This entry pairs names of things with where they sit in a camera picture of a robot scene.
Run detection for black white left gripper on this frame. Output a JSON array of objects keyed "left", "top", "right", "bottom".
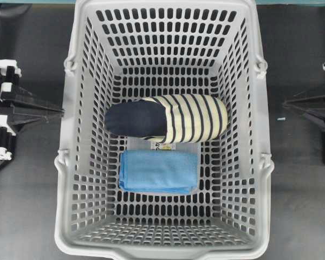
[{"left": 0, "top": 59, "right": 64, "bottom": 160}]

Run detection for grey plastic shopping basket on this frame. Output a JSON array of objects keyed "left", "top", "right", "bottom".
[{"left": 55, "top": 1, "right": 274, "bottom": 259}]

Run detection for folded blue cloth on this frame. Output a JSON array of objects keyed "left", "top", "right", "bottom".
[{"left": 119, "top": 150, "right": 201, "bottom": 194}]

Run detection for clear plastic package with label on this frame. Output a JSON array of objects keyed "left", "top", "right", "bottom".
[{"left": 126, "top": 136, "right": 202, "bottom": 194}]

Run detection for navy striped cream slipper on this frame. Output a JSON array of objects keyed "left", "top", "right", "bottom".
[{"left": 105, "top": 94, "right": 228, "bottom": 144}]

